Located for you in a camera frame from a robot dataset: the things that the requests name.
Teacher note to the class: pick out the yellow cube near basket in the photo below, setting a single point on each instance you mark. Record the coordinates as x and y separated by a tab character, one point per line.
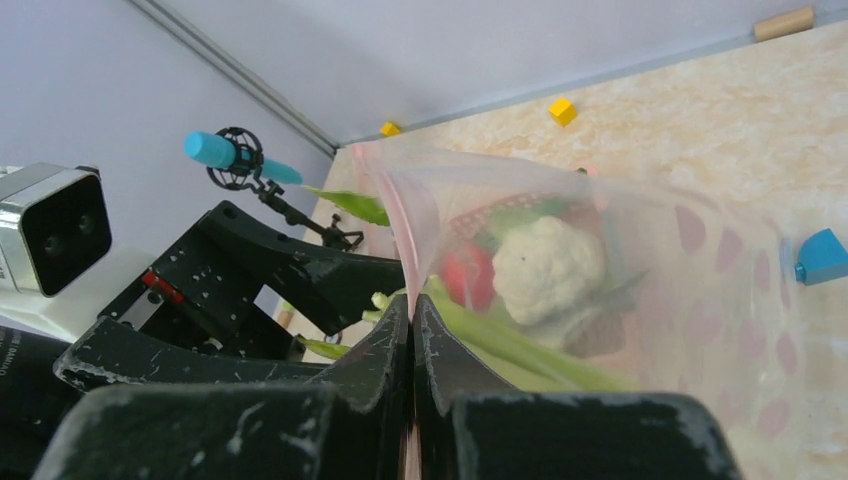
563	112

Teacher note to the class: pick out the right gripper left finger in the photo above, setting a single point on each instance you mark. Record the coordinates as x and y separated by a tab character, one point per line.
365	434

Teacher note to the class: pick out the blue microphone on tripod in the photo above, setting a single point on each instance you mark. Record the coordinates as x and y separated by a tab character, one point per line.
234	160

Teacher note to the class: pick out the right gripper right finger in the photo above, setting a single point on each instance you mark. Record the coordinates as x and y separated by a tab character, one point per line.
446	374

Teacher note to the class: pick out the clear pink zip bag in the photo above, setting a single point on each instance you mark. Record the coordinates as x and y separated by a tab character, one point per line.
719	317

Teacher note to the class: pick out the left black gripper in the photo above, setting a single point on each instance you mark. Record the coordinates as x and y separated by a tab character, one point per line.
183	320

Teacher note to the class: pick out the grey toy fish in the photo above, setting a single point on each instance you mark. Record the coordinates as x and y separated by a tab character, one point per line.
596	327

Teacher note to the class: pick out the wooden cork cylinder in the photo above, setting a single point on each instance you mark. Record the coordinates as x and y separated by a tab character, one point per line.
792	22

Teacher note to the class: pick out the blue toy block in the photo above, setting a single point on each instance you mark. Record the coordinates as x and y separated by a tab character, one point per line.
821	258

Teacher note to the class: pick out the pink plastic basket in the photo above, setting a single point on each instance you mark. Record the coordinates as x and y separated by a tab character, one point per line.
491	222

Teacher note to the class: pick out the green celery stalk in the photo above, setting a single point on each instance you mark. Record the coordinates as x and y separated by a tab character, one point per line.
514	354

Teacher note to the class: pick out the white cauliflower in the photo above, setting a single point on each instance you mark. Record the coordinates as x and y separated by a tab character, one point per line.
544	267

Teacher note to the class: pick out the yellow cube at wall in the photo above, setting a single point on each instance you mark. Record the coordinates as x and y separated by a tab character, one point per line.
389	129

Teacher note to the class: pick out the green and wood stick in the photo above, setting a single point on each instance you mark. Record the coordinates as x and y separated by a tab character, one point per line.
284	313

